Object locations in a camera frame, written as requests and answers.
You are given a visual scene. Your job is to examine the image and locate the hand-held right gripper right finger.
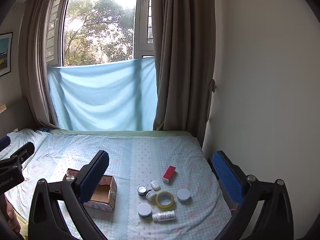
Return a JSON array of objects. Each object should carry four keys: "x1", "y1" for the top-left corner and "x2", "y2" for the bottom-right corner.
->
[{"x1": 212, "y1": 151, "x2": 297, "y2": 240}]

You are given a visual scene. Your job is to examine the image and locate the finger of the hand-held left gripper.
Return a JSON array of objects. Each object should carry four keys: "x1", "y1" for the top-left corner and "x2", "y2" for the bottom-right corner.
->
[
  {"x1": 0, "y1": 136, "x2": 12, "y2": 151},
  {"x1": 0, "y1": 142, "x2": 35, "y2": 172}
]

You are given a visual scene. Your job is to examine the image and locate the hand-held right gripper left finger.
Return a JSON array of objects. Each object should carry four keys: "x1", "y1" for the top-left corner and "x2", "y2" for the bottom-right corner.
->
[{"x1": 28, "y1": 150, "x2": 110, "y2": 240}]

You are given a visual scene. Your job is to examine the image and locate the cardboard box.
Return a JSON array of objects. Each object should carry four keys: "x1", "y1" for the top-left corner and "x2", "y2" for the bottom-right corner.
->
[{"x1": 62, "y1": 168, "x2": 118, "y2": 211}]

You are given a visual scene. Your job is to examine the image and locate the round white-lidded jar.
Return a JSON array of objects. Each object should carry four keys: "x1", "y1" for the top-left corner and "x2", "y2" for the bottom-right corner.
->
[
  {"x1": 137, "y1": 203, "x2": 152, "y2": 218},
  {"x1": 177, "y1": 189, "x2": 191, "y2": 203}
]

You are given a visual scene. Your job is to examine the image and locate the white pill bottle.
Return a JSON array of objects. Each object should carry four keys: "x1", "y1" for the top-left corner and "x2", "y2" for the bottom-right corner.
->
[{"x1": 152, "y1": 210, "x2": 176, "y2": 222}]

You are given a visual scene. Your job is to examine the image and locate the person's left hand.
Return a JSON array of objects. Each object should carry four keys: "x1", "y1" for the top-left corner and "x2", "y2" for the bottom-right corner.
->
[{"x1": 4, "y1": 195, "x2": 22, "y2": 233}]

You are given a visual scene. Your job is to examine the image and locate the red rectangular box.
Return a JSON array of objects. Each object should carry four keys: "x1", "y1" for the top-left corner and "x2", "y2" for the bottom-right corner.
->
[{"x1": 162, "y1": 165, "x2": 177, "y2": 183}]

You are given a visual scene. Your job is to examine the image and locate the checked floral bed sheet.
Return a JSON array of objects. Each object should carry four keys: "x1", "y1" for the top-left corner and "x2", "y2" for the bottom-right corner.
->
[{"x1": 0, "y1": 129, "x2": 233, "y2": 240}]

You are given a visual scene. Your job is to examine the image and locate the clear tape roll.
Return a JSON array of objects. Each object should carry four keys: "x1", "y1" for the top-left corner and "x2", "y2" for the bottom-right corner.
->
[{"x1": 155, "y1": 191, "x2": 175, "y2": 208}]

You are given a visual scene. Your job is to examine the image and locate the light blue hanging cloth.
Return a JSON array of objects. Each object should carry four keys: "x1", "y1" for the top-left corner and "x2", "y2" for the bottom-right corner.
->
[{"x1": 47, "y1": 56, "x2": 158, "y2": 131}]

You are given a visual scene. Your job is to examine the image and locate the grey-brown curtain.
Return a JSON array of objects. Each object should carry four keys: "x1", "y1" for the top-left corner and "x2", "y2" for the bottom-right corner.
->
[
  {"x1": 19, "y1": 0, "x2": 72, "y2": 128},
  {"x1": 150, "y1": 0, "x2": 217, "y2": 140}
]

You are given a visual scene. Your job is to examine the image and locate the window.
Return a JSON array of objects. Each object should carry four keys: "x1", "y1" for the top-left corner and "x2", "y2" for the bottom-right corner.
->
[{"x1": 46, "y1": 0, "x2": 155, "y2": 67}]

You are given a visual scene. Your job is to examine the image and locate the framed wall picture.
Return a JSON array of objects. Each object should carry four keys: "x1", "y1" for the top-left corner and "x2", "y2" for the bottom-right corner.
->
[{"x1": 0, "y1": 32, "x2": 13, "y2": 77}]

